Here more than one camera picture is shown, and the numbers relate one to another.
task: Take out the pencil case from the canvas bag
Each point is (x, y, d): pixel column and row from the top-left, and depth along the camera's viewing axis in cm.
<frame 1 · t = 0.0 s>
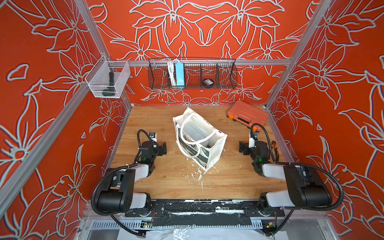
left hand: (157, 141, 93), fingers open
right hand: (248, 139, 92), fingers open
white printed canvas tote bag: (207, 156, 76), point 17 cm above the table
orange plastic tool case: (248, 114, 110), point 6 cm above the table
orange handled pliers: (274, 146, 97), point 2 cm above the table

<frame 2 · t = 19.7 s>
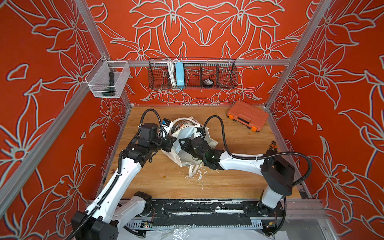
left hand: (174, 137, 75), fingers closed
right hand: (178, 138, 80), fingers open
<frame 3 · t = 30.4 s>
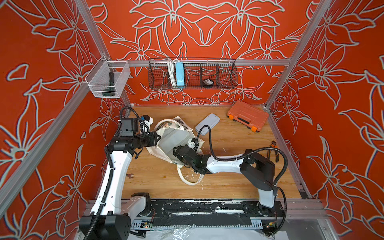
left hand: (159, 136, 74), fingers closed
right hand: (172, 148, 85), fingers open
white printed canvas tote bag: (175, 132, 92), point 12 cm above the table
the other named things where they were.

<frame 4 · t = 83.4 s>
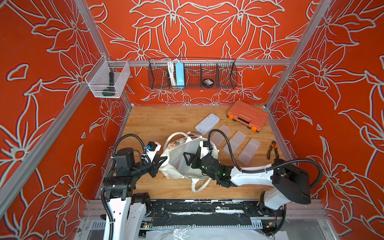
left hand: (163, 156, 69), fingers closed
right hand: (186, 151, 78), fingers open
white printed canvas tote bag: (176, 165, 83), point 7 cm above the table
translucent pencil case: (235, 142, 99), point 2 cm above the table
translucent pencil case 2: (249, 150, 95), point 2 cm above the table
the other named things where they were.

